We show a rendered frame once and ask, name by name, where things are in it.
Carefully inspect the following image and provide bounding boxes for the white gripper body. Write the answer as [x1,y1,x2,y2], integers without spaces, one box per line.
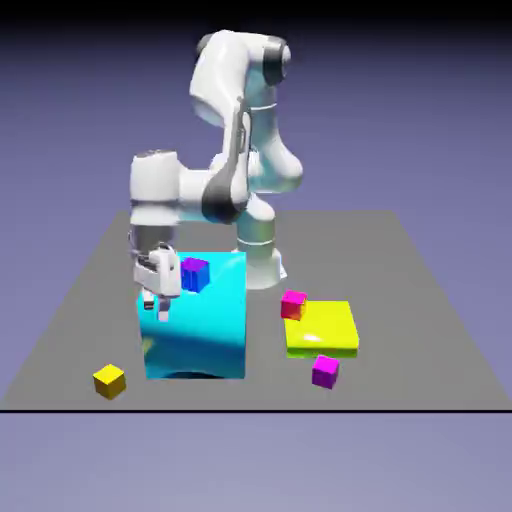
[133,244,182,300]

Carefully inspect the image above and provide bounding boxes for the small blue cube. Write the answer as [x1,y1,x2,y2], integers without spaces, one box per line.
[180,256,211,294]

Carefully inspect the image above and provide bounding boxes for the small yellow cube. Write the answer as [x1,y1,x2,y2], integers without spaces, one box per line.
[92,363,128,401]

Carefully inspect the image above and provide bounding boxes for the small pink cube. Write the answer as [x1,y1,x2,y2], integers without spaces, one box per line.
[280,289,309,322]

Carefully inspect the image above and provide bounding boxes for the small magenta cube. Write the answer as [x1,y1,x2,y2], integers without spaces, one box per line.
[311,354,341,390]

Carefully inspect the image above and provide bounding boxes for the large cyan box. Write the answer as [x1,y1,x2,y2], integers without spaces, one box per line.
[137,250,248,380]

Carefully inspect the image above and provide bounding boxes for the large yellow box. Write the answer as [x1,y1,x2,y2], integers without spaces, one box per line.
[284,300,360,359]

